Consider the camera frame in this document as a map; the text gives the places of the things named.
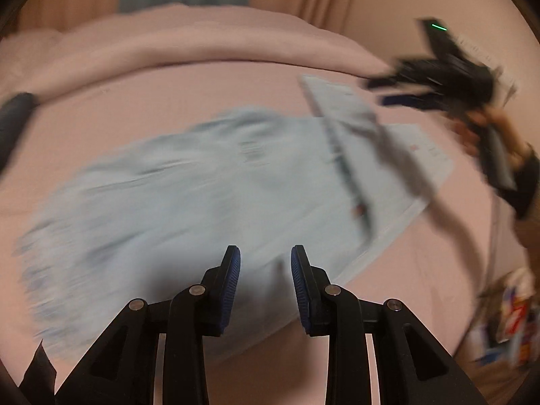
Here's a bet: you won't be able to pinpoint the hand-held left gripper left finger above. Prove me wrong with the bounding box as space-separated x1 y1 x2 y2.
55 245 242 405

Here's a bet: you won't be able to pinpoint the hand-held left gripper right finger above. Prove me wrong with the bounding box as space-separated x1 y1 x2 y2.
290 245 478 405

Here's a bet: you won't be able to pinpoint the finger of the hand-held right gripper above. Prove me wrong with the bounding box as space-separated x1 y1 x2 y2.
381 92 449 112
366 60 428 92

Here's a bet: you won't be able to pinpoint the light blue denim pants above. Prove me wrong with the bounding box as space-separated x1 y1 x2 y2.
17 75 382 366

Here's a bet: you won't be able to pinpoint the person's right hand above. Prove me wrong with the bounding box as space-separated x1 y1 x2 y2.
451 105 530 180

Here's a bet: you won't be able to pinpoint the pink bed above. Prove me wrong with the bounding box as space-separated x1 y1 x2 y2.
0 57 513 405

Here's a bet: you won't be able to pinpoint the pile of colourful packets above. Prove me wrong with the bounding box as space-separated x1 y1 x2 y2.
467 269 537 369

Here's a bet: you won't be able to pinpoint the pink duvet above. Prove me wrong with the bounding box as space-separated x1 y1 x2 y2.
0 3 395 108

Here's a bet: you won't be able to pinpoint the dark grey folded cloth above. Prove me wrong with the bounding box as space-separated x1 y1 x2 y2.
0 92 41 174

